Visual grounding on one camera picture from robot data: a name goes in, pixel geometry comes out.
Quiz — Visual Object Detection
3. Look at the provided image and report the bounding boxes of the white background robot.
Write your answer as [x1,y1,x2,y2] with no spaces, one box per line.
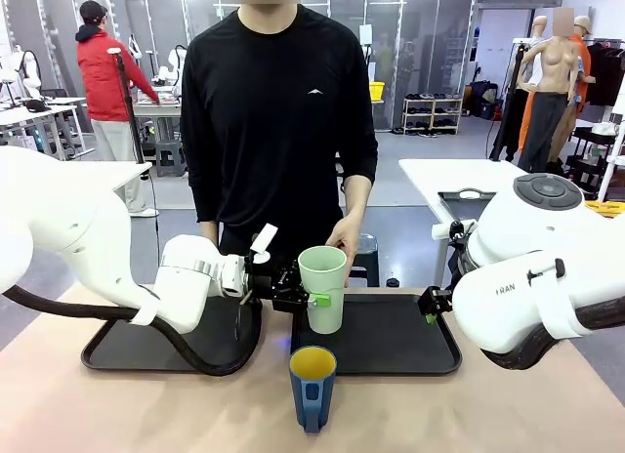
[0,45,44,103]

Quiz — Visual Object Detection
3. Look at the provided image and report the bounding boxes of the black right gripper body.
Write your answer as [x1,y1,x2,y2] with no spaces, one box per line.
[418,285,453,317]

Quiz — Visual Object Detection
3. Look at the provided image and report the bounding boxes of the person in red jacket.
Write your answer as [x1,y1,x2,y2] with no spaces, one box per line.
[75,0,162,215]

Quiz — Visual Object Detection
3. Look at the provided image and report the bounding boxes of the black utility cart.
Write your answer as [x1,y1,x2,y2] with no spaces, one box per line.
[551,125,621,200]

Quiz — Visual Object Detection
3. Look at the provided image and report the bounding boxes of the person in black shirt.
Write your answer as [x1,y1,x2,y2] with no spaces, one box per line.
[179,0,380,289]

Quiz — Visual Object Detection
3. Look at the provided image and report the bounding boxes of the white mannequin orange trousers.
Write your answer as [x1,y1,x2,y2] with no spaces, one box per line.
[517,15,551,154]

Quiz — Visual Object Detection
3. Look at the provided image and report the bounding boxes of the mannequin with orange top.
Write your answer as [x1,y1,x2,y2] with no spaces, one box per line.
[517,8,582,175]

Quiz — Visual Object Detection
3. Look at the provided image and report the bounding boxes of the figure in orange with hat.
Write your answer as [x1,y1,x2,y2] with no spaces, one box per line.
[568,15,595,117]

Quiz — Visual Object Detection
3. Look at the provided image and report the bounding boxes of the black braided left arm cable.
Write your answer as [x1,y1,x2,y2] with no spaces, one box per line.
[0,284,263,377]

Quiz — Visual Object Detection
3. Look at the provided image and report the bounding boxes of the person's left forearm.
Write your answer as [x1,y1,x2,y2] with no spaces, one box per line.
[339,164,380,225]

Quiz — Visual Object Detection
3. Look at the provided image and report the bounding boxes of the person's right forearm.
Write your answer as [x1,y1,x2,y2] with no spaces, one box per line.
[187,169,222,252]

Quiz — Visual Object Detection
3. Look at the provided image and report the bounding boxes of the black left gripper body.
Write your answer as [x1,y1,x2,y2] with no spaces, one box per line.
[243,262,293,312]

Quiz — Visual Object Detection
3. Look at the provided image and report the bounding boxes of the yellow flat item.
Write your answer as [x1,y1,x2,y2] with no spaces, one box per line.
[583,200,625,221]

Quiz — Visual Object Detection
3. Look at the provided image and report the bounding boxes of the grey stool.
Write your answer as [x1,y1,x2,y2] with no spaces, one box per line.
[349,232,380,288]

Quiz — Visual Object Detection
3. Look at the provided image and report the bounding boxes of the white shoe rack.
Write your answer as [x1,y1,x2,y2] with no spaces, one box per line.
[402,94,464,136]

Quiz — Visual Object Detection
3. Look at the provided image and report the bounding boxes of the pale green plastic cup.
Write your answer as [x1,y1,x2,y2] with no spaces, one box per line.
[297,246,348,335]

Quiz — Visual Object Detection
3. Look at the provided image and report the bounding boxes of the black plastic tray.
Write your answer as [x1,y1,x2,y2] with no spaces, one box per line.
[80,291,264,373]
[290,291,463,376]

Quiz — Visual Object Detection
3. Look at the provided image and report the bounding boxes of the white side table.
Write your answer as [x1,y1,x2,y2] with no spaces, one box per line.
[398,158,625,239]
[97,160,153,195]

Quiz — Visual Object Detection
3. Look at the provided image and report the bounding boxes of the black garments on rack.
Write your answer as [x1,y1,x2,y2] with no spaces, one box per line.
[583,38,625,107]

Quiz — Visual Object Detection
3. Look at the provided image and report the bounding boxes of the black tripod stand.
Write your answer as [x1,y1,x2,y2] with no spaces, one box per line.
[109,46,147,165]

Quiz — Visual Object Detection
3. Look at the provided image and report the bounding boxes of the white background desk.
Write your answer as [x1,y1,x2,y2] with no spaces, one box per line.
[0,97,97,161]

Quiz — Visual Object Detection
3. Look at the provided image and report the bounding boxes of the black tray with handle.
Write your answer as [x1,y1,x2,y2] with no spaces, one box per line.
[437,187,497,225]

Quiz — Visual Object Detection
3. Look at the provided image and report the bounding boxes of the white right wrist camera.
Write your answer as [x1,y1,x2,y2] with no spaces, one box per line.
[432,219,478,242]

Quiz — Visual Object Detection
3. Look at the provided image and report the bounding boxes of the blue cup yellow inside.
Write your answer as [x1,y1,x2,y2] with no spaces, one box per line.
[288,346,338,434]

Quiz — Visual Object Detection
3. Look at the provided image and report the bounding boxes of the person's left hand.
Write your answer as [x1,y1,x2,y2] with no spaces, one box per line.
[324,213,365,289]

